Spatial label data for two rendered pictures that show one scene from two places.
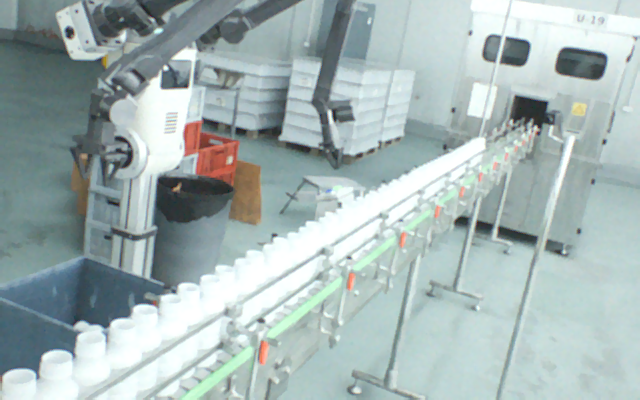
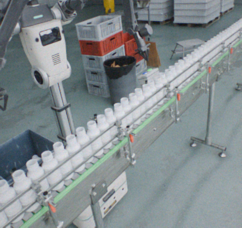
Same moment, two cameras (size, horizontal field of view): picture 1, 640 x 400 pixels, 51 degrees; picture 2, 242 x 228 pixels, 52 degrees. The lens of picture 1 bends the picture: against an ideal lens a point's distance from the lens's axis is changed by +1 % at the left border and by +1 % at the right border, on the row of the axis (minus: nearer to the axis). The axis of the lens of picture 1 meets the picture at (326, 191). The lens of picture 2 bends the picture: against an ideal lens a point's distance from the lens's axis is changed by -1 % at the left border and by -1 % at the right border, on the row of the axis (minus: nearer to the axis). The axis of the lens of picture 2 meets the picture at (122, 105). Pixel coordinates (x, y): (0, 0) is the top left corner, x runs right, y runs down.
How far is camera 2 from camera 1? 0.79 m
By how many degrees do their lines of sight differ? 25
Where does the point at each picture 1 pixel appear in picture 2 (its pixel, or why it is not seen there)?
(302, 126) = (182, 14)
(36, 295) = (8, 150)
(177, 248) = (116, 89)
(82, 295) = (33, 143)
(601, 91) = not seen: outside the picture
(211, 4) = (9, 11)
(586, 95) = not seen: outside the picture
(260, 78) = not seen: outside the picture
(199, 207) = (120, 71)
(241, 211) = (151, 62)
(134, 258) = (62, 118)
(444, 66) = not seen: outside the picture
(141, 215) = (59, 100)
